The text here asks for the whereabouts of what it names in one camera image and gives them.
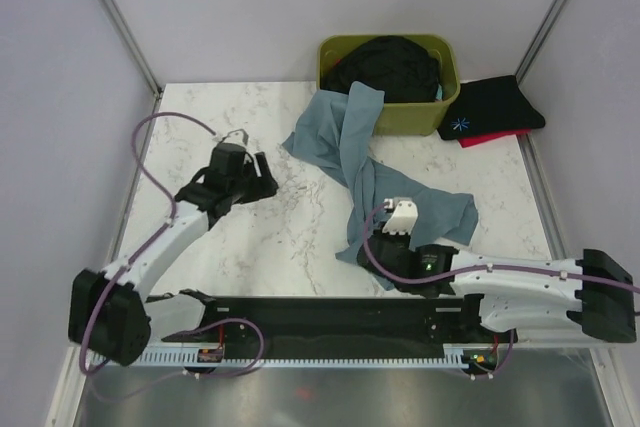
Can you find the white slotted cable duct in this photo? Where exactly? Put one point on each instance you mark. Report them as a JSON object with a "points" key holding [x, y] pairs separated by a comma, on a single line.
{"points": [[180, 355]]}

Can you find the aluminium frame post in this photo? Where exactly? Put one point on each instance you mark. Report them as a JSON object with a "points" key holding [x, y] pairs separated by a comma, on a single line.
{"points": [[542, 33], [123, 30]]}

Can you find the folded black t shirt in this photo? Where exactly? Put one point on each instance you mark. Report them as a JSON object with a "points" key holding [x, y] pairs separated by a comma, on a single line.
{"points": [[489, 106]]}

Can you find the olive green plastic bin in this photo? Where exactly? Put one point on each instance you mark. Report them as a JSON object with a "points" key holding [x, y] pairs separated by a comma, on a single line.
{"points": [[401, 118]]}

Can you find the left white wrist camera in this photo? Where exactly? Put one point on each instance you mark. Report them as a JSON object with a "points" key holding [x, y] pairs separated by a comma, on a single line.
{"points": [[237, 137]]}

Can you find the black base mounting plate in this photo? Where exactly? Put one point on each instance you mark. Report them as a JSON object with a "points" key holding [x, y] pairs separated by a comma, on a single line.
{"points": [[297, 328]]}

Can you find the blue-grey t shirt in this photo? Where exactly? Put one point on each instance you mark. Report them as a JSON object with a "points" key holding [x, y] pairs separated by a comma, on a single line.
{"points": [[333, 134]]}

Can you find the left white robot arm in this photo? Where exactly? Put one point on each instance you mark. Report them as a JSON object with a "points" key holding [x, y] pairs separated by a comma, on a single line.
{"points": [[107, 308]]}

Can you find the black clothes in bin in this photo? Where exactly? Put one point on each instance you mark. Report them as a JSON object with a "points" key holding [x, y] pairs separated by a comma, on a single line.
{"points": [[404, 71]]}

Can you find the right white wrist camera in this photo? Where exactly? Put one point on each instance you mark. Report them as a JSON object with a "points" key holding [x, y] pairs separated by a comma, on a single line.
{"points": [[403, 215]]}

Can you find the right aluminium frame post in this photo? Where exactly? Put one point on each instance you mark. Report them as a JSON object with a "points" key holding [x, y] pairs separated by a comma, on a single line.
{"points": [[542, 33]]}

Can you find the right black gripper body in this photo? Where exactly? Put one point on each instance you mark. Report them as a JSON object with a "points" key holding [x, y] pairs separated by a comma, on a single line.
{"points": [[398, 240]]}

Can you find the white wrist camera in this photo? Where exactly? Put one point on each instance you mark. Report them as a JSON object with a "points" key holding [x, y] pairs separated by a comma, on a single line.
{"points": [[403, 215], [237, 137]]}

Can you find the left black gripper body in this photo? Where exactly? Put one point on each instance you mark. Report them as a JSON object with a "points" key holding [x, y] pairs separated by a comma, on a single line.
{"points": [[247, 190]]}

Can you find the folded red t shirt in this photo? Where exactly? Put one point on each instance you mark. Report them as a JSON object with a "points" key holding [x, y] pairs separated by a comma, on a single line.
{"points": [[485, 138]]}

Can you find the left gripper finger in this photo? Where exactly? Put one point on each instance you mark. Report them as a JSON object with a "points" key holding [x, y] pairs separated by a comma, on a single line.
{"points": [[263, 180], [248, 169]]}

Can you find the left aluminium frame post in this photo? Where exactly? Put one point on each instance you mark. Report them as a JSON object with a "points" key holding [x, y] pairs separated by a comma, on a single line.
{"points": [[123, 30]]}

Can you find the front aluminium rail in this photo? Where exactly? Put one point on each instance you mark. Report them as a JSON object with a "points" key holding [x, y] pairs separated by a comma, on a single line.
{"points": [[557, 339]]}

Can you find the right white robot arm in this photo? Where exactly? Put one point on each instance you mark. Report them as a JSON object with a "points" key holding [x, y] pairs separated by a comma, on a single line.
{"points": [[592, 294]]}

